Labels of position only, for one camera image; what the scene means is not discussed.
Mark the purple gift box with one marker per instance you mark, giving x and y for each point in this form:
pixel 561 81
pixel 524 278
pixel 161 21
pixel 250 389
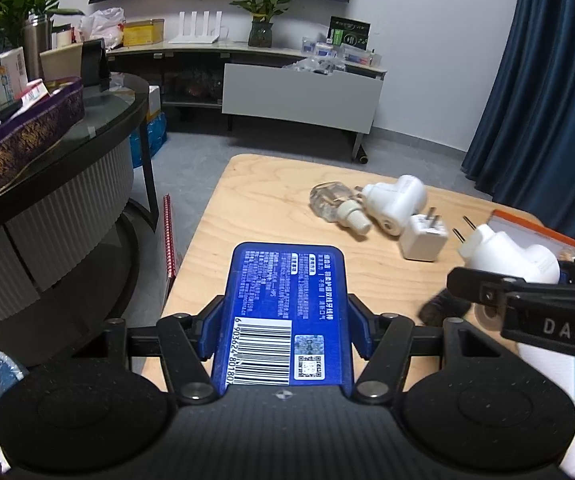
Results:
pixel 34 130

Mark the wooden table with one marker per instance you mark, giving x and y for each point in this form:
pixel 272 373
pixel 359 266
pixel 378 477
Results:
pixel 265 199

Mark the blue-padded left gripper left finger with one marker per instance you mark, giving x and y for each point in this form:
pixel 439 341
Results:
pixel 208 323

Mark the blue toothpaste box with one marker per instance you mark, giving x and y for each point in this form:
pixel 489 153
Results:
pixel 285 319

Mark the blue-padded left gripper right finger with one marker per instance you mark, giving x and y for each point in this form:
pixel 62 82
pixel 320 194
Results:
pixel 361 324

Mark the black green display box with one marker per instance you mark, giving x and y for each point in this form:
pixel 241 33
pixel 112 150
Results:
pixel 347 32

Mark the steel thermos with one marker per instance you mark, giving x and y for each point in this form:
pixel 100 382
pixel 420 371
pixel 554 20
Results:
pixel 36 39

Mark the clear glass liquid bottle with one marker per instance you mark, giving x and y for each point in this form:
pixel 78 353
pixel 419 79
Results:
pixel 335 203

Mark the dark blue curtain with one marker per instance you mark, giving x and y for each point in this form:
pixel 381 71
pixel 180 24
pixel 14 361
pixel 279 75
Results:
pixel 523 151

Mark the black usb charger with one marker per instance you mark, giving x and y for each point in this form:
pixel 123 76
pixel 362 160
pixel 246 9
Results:
pixel 442 306

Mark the white router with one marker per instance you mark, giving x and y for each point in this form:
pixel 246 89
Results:
pixel 195 28

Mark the orange-rimmed white tray box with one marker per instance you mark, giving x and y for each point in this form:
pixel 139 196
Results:
pixel 557 366

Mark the white TV cabinet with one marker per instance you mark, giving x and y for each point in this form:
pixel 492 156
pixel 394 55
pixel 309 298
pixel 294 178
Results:
pixel 269 83

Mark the yellow box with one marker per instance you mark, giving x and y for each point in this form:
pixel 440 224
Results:
pixel 143 33

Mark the round black glass table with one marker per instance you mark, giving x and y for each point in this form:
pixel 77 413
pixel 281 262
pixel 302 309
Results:
pixel 69 254

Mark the red wrapped stick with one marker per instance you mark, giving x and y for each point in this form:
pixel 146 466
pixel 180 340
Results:
pixel 169 239

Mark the white plastic bag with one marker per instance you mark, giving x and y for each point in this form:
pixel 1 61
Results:
pixel 107 24

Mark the white cube charger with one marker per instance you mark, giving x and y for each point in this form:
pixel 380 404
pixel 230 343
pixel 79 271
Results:
pixel 424 237

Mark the left green plant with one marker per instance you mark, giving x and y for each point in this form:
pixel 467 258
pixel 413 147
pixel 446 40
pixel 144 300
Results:
pixel 15 13

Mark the white plug-in vaporizer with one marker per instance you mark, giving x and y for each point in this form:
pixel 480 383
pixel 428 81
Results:
pixel 391 205
pixel 510 245

